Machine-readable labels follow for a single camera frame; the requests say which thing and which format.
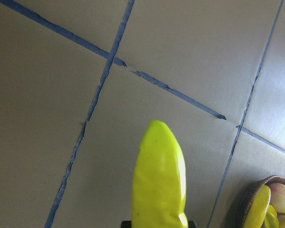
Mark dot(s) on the yellow banana long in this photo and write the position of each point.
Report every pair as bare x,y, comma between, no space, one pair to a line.
159,181

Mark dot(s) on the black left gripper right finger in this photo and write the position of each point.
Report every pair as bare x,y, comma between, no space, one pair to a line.
191,224

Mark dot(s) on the yellow banana basket edge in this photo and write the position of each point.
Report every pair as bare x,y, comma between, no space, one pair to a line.
257,212

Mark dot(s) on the brown wicker basket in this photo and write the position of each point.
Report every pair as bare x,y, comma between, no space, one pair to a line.
250,194

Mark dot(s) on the pale yellow-pink apple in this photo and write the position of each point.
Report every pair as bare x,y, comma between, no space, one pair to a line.
277,199

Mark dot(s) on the small yellow banana piece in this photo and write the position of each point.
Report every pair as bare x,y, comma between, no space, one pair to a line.
271,220

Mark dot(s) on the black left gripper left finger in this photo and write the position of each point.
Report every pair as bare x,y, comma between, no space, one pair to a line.
126,224

